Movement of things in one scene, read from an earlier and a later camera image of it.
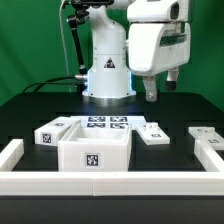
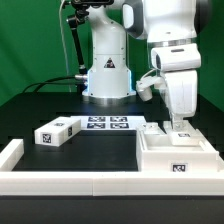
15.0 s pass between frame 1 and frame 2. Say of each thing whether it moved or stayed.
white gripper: moved
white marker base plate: stayed
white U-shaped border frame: stayed
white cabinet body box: moved
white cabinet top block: stayed
